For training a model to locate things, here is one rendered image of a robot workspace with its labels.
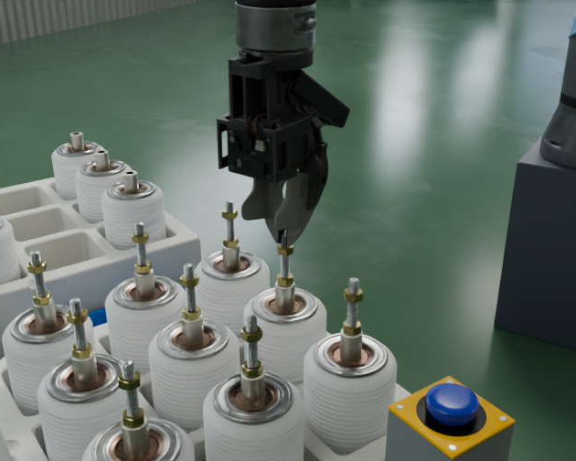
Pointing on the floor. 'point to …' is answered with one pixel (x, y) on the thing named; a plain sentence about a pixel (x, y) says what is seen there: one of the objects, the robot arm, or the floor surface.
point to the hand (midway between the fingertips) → (288, 230)
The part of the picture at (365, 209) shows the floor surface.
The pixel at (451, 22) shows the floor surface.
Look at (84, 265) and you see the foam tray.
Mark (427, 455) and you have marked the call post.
